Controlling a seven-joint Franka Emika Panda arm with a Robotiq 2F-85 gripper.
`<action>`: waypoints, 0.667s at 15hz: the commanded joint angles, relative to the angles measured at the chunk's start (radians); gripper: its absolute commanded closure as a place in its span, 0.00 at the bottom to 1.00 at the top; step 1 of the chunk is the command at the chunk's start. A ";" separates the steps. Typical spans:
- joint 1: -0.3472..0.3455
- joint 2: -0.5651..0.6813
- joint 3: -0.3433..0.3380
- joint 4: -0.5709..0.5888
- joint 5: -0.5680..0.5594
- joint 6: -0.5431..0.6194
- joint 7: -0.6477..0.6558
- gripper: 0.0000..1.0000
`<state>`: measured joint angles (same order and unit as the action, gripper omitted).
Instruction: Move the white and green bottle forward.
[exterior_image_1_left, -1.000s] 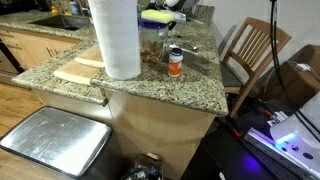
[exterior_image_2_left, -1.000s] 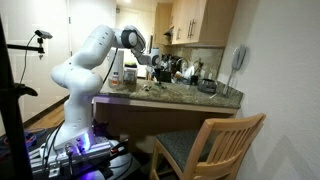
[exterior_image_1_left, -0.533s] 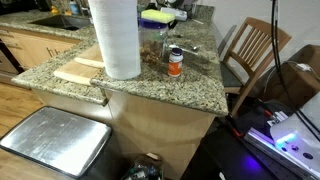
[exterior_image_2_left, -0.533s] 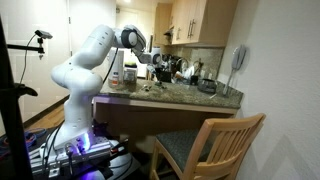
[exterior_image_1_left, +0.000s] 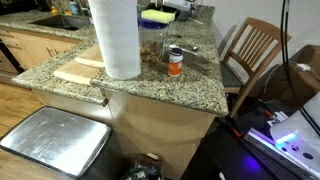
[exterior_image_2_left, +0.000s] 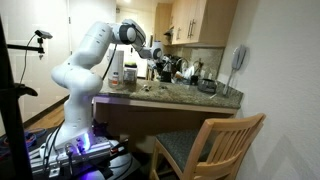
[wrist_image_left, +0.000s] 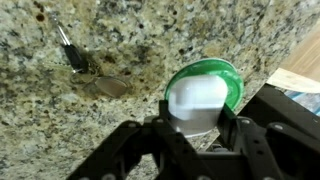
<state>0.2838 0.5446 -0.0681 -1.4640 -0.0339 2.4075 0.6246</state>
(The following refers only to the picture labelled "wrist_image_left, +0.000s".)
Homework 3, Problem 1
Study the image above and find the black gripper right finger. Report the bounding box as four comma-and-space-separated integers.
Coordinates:
216, 103, 320, 180

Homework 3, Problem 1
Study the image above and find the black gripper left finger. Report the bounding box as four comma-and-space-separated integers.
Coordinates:
66, 99, 214, 180

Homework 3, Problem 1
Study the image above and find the white and green bottle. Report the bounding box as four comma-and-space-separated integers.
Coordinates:
163, 57, 245, 138

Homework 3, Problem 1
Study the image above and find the silver oval key tag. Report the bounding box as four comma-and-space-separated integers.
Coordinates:
94, 76, 130, 98

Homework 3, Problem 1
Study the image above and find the large black box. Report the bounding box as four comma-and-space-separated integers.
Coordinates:
238, 83, 320, 141

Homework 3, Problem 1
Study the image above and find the black-headed key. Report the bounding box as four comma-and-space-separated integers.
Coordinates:
53, 18, 88, 74

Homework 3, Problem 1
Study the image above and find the light wooden board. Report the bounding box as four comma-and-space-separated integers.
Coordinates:
266, 23, 320, 95

